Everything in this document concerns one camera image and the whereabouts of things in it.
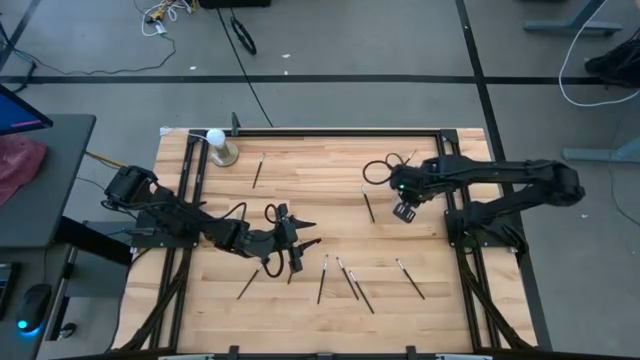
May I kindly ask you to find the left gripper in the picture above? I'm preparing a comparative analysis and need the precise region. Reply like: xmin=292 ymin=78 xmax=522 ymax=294
xmin=269 ymin=203 xmax=323 ymax=274

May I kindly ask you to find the clear acrylic brush holder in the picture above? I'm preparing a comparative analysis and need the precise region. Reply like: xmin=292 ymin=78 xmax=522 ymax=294
xmin=389 ymin=192 xmax=419 ymax=217
xmin=236 ymin=262 xmax=265 ymax=301

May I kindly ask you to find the white bulb lamp, brass base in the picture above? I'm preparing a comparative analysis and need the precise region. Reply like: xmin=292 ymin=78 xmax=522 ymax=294
xmin=205 ymin=128 xmax=240 ymax=168

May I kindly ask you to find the blue-grey desk foot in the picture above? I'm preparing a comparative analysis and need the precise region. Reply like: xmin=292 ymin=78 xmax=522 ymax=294
xmin=562 ymin=137 xmax=640 ymax=163
xmin=523 ymin=0 xmax=624 ymax=37

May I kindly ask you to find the black box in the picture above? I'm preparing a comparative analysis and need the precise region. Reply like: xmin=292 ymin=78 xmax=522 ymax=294
xmin=198 ymin=0 xmax=272 ymax=10

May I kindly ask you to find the black office desk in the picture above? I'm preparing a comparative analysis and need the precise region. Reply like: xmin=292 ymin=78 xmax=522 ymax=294
xmin=0 ymin=113 xmax=134 ymax=360

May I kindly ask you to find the black computer mouse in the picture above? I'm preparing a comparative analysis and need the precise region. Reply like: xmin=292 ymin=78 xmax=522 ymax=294
xmin=14 ymin=282 xmax=53 ymax=335

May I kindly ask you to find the pink cloth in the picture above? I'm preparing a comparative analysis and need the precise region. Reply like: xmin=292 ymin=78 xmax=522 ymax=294
xmin=0 ymin=133 xmax=50 ymax=207

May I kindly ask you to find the computer monitor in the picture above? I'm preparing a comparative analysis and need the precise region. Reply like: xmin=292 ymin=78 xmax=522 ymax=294
xmin=0 ymin=83 xmax=55 ymax=137

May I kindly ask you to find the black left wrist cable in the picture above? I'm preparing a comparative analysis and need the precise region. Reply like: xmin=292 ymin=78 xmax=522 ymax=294
xmin=263 ymin=203 xmax=286 ymax=280

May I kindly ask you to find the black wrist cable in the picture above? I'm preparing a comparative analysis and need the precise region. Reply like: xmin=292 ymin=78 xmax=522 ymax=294
xmin=263 ymin=203 xmax=286 ymax=280
xmin=362 ymin=152 xmax=405 ymax=186

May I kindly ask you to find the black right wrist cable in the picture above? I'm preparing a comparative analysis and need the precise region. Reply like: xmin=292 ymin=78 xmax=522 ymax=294
xmin=362 ymin=152 xmax=405 ymax=186

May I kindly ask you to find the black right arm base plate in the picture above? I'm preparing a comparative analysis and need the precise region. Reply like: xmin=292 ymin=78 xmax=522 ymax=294
xmin=443 ymin=208 xmax=519 ymax=250

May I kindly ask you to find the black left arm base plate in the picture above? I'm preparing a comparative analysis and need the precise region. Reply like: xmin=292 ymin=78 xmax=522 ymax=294
xmin=130 ymin=209 xmax=204 ymax=250

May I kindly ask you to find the long black floor cable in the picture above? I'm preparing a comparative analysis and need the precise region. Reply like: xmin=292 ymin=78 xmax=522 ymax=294
xmin=214 ymin=7 xmax=275 ymax=129

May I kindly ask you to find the white lamp cable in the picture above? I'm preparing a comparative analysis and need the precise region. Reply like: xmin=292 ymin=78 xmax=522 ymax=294
xmin=159 ymin=126 xmax=210 ymax=143

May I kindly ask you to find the white floor cable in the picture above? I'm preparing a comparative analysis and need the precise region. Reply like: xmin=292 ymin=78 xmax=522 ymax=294
xmin=558 ymin=0 xmax=640 ymax=108

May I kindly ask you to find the black coiled cable loop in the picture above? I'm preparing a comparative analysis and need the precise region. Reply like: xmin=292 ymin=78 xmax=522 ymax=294
xmin=229 ymin=16 xmax=258 ymax=56

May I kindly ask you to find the yellow cable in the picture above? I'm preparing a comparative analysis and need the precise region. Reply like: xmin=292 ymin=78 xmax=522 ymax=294
xmin=83 ymin=151 xmax=126 ymax=170

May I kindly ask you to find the thin black desk cable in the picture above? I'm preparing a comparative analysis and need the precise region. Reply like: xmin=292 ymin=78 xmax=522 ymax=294
xmin=74 ymin=177 xmax=107 ymax=191

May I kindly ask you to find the white cable bundle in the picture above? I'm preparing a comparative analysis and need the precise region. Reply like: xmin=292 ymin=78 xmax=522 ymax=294
xmin=132 ymin=0 xmax=196 ymax=39

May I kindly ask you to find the thin black floor cable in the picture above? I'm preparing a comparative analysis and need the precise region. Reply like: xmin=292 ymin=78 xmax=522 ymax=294
xmin=0 ymin=29 xmax=177 ymax=76

